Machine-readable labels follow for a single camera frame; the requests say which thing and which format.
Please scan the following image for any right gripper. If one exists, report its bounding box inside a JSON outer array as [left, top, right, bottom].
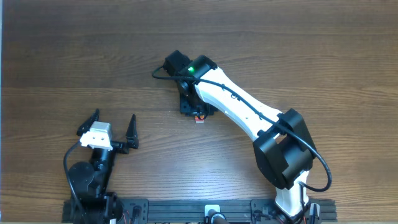
[[179, 91, 219, 118]]

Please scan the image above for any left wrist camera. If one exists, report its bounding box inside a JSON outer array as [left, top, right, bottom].
[[79, 121, 114, 152]]

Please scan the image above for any mounting rail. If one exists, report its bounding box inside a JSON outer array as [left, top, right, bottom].
[[62, 198, 338, 224]]

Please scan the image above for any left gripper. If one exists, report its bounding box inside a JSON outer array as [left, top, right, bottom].
[[76, 108, 140, 155]]

